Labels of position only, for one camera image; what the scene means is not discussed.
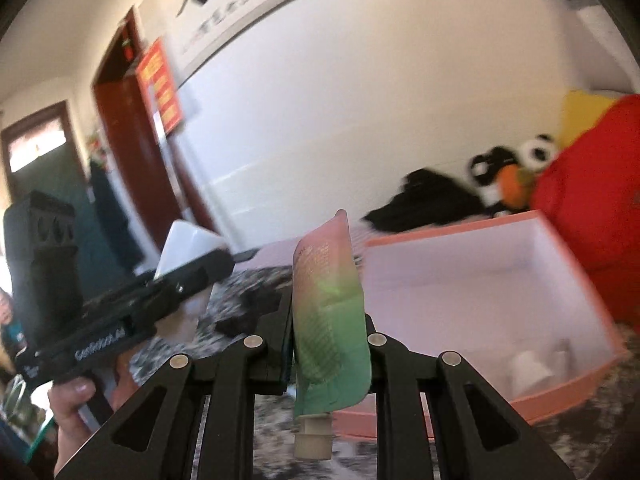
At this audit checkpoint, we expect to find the white cone-topped bottle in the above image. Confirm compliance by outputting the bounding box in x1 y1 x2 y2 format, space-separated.
152 220 229 343

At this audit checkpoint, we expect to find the orange plush fruit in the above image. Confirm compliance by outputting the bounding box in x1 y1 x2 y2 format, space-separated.
497 164 536 211

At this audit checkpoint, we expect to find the patterned white curtain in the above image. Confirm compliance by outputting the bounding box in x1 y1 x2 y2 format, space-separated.
537 0 640 93

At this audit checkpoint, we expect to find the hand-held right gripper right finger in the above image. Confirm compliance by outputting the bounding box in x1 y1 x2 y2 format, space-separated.
364 312 576 480

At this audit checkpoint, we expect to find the red wall poster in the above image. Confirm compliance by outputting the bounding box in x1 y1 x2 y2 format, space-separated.
136 37 183 136

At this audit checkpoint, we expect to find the mottled grey blanket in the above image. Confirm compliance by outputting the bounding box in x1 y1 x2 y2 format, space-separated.
125 265 640 480

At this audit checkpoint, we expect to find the small white container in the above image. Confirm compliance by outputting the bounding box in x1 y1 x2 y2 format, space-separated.
550 339 576 377

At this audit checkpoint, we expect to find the calligraphy wall scroll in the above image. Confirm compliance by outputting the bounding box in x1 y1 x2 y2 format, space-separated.
167 0 396 78

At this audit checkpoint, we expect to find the green pink spouted pouch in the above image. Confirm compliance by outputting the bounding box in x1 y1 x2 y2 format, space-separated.
291 209 373 461

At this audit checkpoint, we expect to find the yellow pillow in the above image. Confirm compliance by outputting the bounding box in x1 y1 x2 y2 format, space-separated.
557 90 618 148

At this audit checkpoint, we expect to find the red backpack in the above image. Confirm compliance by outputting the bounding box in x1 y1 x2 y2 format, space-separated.
530 94 640 333

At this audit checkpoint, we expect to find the person's left hand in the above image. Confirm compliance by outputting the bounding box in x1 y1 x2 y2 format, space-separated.
47 349 142 476

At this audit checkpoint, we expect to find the pink cardboard box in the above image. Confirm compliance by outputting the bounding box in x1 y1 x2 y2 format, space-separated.
332 210 628 441

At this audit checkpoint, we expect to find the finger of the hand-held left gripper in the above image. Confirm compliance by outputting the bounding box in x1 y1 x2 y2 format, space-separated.
144 249 237 322

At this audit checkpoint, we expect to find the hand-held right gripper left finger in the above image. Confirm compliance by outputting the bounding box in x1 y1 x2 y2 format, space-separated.
54 287 296 480

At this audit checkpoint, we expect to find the panda plush toy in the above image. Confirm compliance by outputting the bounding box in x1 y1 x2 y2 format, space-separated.
467 134 561 211

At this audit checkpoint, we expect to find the black cloth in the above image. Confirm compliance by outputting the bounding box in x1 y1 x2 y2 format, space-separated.
362 167 486 233

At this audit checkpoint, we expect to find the red-brown door frame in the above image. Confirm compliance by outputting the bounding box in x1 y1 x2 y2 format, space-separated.
91 7 221 256

